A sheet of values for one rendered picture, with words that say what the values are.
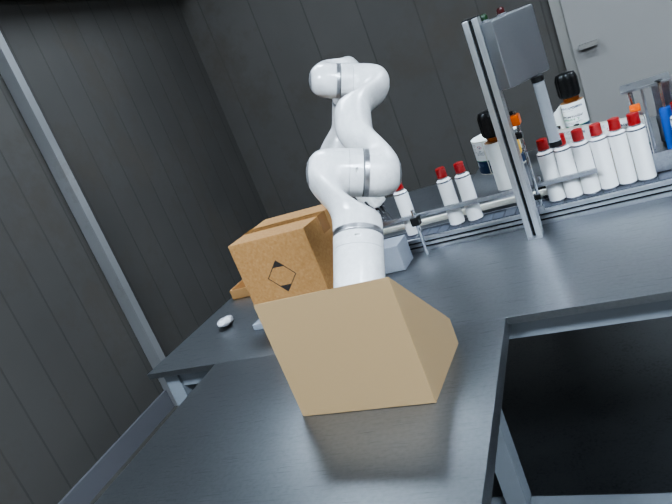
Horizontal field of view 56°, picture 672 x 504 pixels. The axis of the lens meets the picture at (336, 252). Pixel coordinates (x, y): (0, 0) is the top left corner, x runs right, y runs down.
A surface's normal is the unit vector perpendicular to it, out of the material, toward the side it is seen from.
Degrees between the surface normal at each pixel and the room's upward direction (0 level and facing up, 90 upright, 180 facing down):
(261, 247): 90
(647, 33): 90
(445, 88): 90
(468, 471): 0
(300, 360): 90
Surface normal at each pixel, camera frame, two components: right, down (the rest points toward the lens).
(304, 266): -0.41, 0.40
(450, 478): -0.36, -0.89
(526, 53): 0.50, 0.06
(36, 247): 0.88, -0.23
